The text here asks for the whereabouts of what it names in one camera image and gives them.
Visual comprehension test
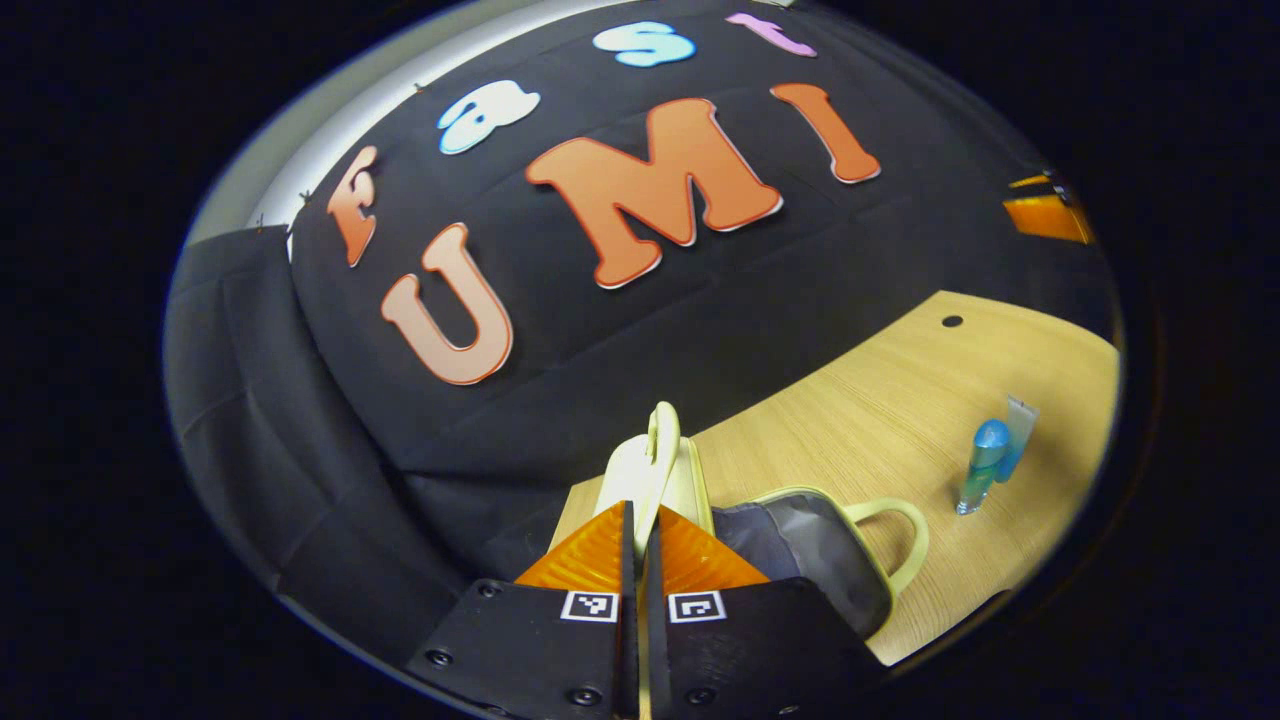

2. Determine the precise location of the white and blue cream tube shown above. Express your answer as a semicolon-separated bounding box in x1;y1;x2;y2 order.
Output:
1000;394;1041;483

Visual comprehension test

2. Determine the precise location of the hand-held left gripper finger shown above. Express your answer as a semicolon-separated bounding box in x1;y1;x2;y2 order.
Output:
643;505;893;720
405;500;641;720

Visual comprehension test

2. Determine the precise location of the blue skin care bottle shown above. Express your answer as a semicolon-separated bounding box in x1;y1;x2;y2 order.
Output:
955;418;1012;517

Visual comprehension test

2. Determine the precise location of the cream yellow suitcase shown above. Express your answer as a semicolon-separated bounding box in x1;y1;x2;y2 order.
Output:
550;400;931;641

